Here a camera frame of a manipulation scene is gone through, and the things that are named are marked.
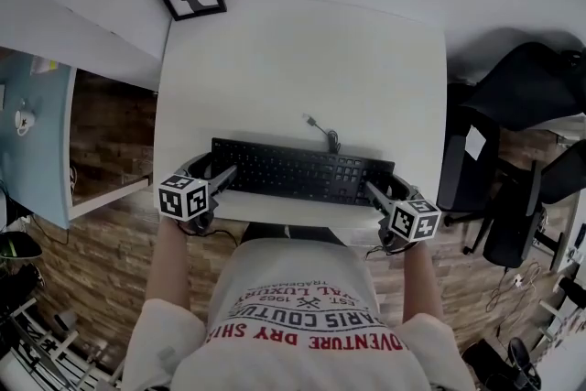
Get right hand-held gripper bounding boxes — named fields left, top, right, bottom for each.
left=364, top=175, right=442, bottom=255

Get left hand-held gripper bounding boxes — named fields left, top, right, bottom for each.
left=158, top=152, right=240, bottom=237

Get black keyboard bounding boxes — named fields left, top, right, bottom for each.
left=210, top=136, right=396, bottom=209

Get person's left forearm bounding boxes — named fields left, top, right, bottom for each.
left=144, top=218, right=192, bottom=313

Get person's right forearm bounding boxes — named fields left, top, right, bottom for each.
left=401, top=239, right=446, bottom=327

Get white paper tag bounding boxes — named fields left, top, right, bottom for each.
left=463, top=125, right=488, bottom=162

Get black office chair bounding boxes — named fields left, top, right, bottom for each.
left=436, top=41, right=586, bottom=270

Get white printed t-shirt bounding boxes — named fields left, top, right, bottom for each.
left=120, top=237, right=480, bottom=391

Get white mug with star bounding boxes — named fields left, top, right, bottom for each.
left=14, top=98, right=40, bottom=138

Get coloured sticky notes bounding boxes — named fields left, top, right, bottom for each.
left=28, top=54, right=61, bottom=77

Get black bag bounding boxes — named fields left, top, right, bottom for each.
left=461, top=335, right=542, bottom=391

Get black rounded lamp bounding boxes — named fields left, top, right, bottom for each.
left=0, top=230, right=43, bottom=263

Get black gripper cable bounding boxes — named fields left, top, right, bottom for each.
left=363, top=242, right=390, bottom=263
left=181, top=222, right=240, bottom=244

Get black keyboard cable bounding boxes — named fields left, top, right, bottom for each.
left=301, top=114, right=342, bottom=155

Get thin floor cable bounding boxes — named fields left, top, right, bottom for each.
left=485, top=259, right=542, bottom=313

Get white wire rack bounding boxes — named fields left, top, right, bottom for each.
left=0, top=296, right=125, bottom=391

